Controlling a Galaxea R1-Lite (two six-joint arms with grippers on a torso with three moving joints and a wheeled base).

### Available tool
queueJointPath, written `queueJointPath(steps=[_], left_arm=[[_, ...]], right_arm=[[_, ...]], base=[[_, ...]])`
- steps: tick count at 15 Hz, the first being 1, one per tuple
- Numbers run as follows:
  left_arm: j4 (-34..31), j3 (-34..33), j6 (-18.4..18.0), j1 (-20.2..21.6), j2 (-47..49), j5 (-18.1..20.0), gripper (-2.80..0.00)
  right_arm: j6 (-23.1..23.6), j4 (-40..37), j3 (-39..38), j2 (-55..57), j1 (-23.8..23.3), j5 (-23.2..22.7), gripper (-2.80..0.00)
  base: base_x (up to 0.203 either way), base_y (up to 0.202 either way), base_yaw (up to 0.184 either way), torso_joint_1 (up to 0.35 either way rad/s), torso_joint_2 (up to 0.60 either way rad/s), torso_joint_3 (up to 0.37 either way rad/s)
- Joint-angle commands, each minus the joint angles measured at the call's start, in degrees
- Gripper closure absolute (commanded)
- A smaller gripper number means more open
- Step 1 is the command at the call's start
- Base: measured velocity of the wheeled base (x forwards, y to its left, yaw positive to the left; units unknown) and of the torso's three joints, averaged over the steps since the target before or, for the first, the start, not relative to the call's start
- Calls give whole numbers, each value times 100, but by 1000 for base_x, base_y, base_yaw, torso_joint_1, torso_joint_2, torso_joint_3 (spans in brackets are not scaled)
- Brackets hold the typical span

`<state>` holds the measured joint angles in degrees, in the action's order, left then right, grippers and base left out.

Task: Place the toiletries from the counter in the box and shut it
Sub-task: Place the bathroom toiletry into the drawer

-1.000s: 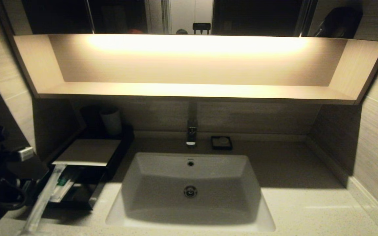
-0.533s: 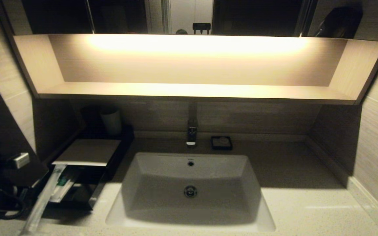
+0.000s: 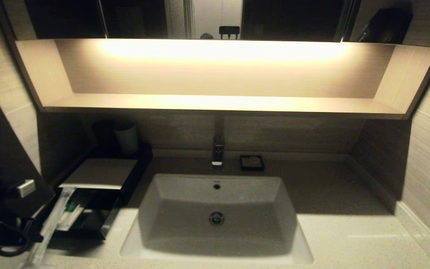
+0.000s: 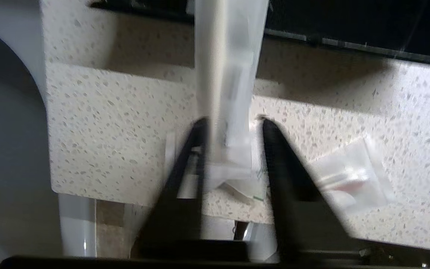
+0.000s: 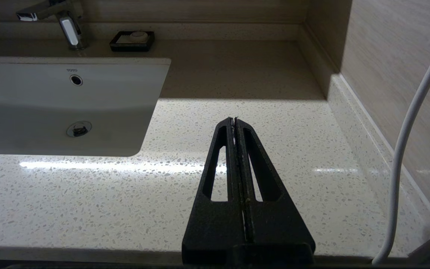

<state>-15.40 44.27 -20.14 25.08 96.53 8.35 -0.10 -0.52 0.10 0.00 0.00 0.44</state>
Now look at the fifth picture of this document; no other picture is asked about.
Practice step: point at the chrome faucet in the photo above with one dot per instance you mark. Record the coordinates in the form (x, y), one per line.
(69, 33)

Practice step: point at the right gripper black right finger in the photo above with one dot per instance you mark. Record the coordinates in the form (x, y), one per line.
(278, 228)

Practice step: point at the chrome sink drain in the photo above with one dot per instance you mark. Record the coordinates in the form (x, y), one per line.
(78, 129)

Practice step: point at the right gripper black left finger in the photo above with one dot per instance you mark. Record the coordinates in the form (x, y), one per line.
(215, 228)

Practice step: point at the white ceramic sink basin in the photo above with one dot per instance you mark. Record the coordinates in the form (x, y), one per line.
(50, 101)

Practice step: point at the white soap bar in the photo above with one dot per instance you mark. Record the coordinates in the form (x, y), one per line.
(139, 36)

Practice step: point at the black soap dish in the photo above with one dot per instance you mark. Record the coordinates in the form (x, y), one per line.
(116, 46)

